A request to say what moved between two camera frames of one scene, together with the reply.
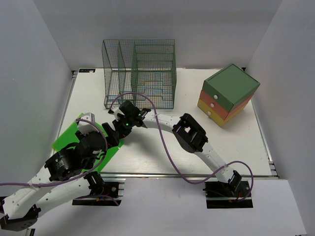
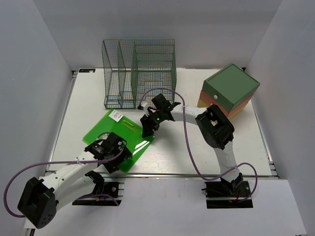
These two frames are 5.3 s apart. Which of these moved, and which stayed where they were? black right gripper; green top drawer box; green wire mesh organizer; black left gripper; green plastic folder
Moved: green plastic folder; black right gripper; black left gripper
Stayed: green top drawer box; green wire mesh organizer
